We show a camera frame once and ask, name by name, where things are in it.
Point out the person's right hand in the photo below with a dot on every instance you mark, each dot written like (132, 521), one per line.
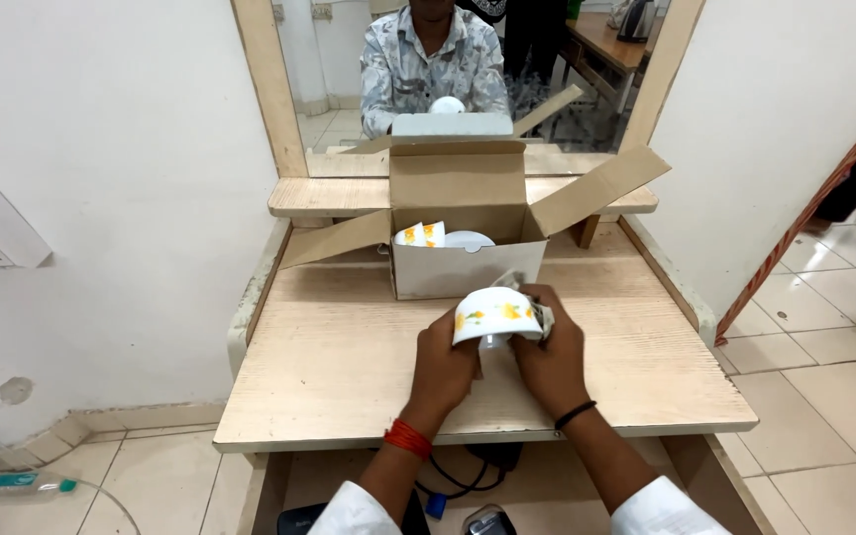
(558, 364)

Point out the person's left hand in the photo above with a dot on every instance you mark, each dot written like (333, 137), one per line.
(435, 371)

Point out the grey wiping cloth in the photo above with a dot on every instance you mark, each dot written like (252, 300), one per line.
(545, 319)

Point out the white cup with yellow flowers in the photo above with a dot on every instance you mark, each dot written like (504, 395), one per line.
(408, 235)
(495, 308)
(435, 232)

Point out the black wrist band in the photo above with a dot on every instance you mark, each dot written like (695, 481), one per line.
(575, 413)

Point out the red thread wristband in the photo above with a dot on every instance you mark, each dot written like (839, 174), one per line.
(408, 438)

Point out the open cardboard box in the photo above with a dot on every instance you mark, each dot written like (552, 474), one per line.
(465, 275)

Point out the black power adapter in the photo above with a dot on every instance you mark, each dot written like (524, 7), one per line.
(498, 455)

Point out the blue plug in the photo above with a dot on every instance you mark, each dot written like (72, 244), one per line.
(436, 506)

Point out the plain white saucer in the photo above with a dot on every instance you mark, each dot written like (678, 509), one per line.
(469, 240)

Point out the small black shiny device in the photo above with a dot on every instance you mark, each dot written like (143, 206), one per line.
(489, 522)

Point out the person's white left sleeve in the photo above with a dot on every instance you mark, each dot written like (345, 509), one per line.
(354, 516)

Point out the person's white sleeve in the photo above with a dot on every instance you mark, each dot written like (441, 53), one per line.
(354, 516)
(662, 513)

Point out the person's white right sleeve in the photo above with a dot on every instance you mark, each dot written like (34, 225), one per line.
(662, 513)

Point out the black flat device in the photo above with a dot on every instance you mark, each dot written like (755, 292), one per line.
(302, 521)

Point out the red striped wooden plank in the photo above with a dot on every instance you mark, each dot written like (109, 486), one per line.
(807, 215)

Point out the clear plastic bottle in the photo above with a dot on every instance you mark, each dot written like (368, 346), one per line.
(27, 484)

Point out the wooden framed wall mirror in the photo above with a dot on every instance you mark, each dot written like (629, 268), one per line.
(268, 89)

